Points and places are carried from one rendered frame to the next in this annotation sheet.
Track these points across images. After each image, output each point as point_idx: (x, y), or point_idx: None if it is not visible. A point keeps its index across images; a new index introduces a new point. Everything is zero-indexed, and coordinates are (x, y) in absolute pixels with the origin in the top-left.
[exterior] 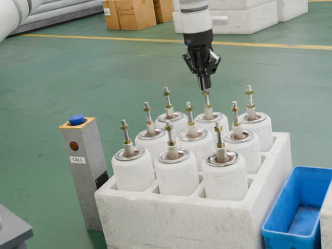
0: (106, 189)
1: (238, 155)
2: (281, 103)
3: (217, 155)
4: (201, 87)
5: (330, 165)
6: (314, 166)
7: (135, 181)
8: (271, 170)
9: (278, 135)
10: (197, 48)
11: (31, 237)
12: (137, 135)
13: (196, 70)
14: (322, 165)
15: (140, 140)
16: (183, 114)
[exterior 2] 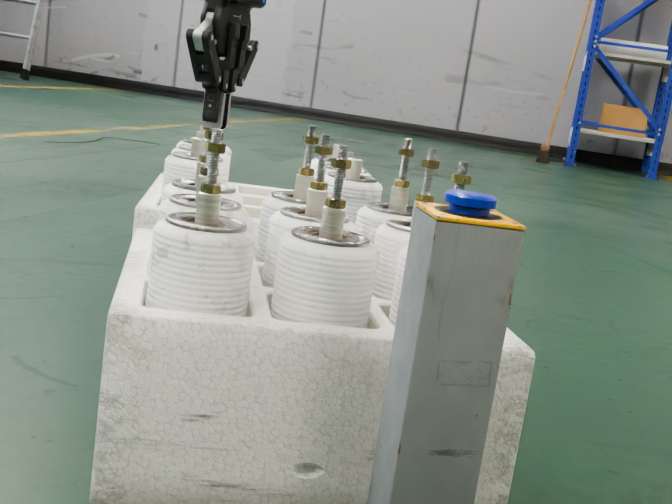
0: (507, 341)
1: (383, 202)
2: None
3: (405, 203)
4: (223, 119)
5: (7, 332)
6: (10, 343)
7: None
8: None
9: (152, 232)
10: (238, 15)
11: None
12: (345, 248)
13: (225, 75)
14: (6, 338)
15: (369, 246)
16: (195, 212)
